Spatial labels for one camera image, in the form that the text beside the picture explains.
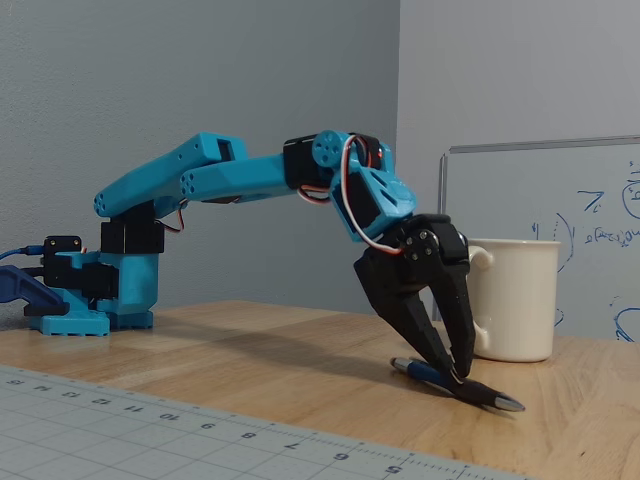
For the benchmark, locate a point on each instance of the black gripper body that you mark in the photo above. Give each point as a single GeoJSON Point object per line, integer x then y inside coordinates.
{"type": "Point", "coordinates": [395, 272]}

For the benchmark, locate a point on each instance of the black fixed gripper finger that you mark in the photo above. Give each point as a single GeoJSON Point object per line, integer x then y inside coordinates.
{"type": "Point", "coordinates": [415, 330]}

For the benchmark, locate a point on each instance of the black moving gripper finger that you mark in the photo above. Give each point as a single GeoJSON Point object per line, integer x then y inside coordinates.
{"type": "Point", "coordinates": [457, 315]}

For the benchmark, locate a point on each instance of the blue and black pen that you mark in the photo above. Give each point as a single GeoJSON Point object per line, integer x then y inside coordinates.
{"type": "Point", "coordinates": [480, 392]}

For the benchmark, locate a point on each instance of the blue robot arm with base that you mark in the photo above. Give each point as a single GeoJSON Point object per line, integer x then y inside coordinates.
{"type": "Point", "coordinates": [225, 177]}

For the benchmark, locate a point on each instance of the cream ceramic mug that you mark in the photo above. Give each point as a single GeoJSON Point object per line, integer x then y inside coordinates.
{"type": "Point", "coordinates": [520, 300]}

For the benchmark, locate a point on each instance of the whiteboard with blue writing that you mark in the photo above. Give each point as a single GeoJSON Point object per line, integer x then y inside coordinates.
{"type": "Point", "coordinates": [525, 200]}

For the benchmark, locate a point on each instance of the grey gridded cutting mat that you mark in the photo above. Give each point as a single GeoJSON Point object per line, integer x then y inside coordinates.
{"type": "Point", "coordinates": [125, 435]}

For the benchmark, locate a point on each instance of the black motor driver board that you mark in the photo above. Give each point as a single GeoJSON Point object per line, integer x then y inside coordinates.
{"type": "Point", "coordinates": [62, 250]}

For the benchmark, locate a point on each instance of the dark blue table clamp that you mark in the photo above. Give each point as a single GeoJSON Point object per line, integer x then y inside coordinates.
{"type": "Point", "coordinates": [25, 290]}

